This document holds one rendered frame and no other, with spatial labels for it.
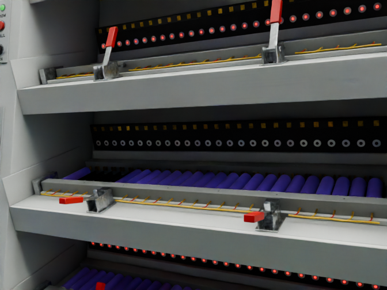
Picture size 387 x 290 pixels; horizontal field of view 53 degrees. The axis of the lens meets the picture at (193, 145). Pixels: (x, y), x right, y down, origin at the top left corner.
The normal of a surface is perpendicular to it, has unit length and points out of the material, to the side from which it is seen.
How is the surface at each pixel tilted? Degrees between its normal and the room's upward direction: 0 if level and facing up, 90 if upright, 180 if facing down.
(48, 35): 90
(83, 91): 111
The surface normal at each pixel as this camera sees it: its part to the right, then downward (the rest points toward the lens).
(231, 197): -0.44, 0.29
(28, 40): 0.89, 0.00
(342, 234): -0.13, -0.96
